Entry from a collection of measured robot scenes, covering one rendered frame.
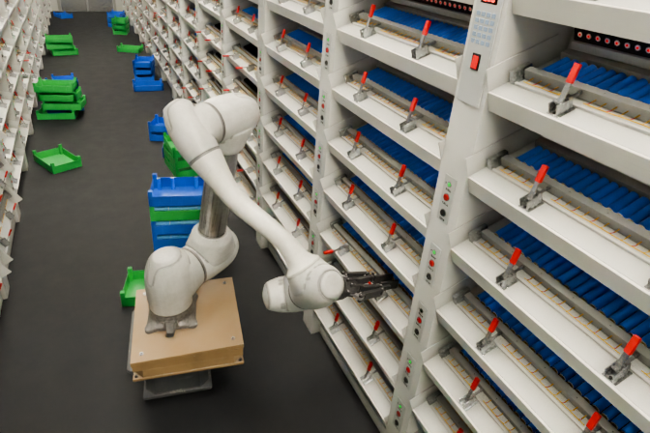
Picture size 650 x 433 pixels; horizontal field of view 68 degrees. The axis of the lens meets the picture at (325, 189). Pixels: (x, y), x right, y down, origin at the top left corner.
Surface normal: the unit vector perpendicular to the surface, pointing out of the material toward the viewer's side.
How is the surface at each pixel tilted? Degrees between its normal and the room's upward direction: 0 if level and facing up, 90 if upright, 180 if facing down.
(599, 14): 111
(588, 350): 21
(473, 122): 90
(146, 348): 2
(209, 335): 2
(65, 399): 0
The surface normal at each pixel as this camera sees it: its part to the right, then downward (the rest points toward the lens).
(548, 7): -0.87, 0.45
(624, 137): -0.26, -0.77
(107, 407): 0.07, -0.88
